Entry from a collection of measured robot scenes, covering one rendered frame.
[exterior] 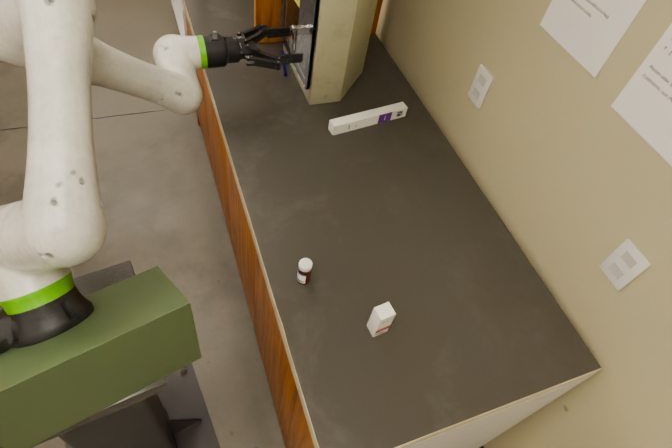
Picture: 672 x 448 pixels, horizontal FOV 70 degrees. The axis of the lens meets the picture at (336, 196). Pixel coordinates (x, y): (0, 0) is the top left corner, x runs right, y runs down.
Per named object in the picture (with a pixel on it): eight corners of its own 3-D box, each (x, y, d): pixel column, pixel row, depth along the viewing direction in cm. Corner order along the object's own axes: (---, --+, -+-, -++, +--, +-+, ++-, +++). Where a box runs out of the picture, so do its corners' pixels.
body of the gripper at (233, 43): (227, 47, 135) (259, 44, 138) (221, 30, 139) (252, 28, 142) (228, 69, 140) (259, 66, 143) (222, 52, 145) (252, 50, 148)
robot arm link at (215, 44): (203, 58, 145) (208, 77, 140) (199, 23, 136) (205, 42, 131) (223, 56, 147) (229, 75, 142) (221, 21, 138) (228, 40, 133)
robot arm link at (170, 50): (147, 27, 130) (152, 52, 140) (155, 66, 127) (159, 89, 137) (200, 23, 135) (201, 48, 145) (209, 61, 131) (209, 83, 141)
